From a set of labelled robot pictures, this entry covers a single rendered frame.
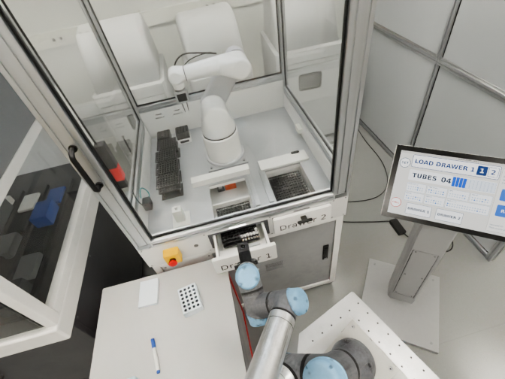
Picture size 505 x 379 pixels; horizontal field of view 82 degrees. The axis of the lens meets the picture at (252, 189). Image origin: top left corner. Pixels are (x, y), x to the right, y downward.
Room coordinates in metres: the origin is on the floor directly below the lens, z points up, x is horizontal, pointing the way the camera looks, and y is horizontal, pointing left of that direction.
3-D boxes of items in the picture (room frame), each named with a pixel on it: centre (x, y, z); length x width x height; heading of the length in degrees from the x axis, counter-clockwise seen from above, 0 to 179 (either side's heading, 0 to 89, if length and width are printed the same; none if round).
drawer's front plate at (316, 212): (0.87, -0.21, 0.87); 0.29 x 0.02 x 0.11; 95
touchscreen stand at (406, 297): (0.71, -0.81, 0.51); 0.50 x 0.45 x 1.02; 149
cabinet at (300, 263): (1.33, 0.09, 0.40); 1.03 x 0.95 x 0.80; 95
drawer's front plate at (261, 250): (0.71, 0.09, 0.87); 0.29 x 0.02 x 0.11; 95
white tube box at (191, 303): (0.62, 0.37, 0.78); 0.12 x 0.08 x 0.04; 15
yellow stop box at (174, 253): (0.80, 0.43, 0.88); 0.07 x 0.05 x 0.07; 95
